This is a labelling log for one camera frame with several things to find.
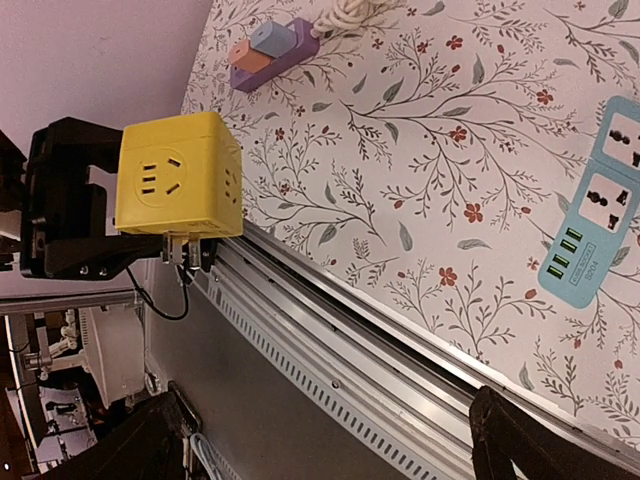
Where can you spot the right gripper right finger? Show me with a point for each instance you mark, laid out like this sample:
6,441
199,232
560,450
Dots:
506,439

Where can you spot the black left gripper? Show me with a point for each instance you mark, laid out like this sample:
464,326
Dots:
63,225

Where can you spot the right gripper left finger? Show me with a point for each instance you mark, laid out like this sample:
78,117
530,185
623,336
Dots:
148,445

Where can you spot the yellow cube socket adapter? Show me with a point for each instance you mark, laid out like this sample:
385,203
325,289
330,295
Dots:
182,176

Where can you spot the pink charger plug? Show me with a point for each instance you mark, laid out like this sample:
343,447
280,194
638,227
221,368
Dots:
243,56

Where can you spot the blue charger plug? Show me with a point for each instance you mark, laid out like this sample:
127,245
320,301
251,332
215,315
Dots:
273,39

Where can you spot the teal power strip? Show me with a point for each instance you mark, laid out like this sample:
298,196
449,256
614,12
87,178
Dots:
600,212

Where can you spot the floral patterned table mat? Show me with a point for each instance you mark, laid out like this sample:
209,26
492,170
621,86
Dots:
429,158

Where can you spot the purple power strip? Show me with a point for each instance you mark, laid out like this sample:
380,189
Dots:
306,47

